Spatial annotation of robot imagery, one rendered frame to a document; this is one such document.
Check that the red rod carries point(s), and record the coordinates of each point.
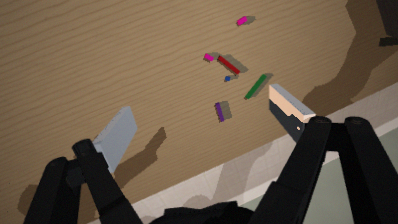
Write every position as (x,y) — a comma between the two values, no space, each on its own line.
(220,58)

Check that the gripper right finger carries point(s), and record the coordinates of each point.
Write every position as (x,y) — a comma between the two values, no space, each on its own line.
(370,177)

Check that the green rod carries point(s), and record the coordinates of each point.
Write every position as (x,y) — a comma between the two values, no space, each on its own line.
(255,87)

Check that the purple rod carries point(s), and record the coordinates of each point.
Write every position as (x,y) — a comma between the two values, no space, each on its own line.
(219,111)

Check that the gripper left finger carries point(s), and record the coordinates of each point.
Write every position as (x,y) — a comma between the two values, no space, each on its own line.
(57,198)

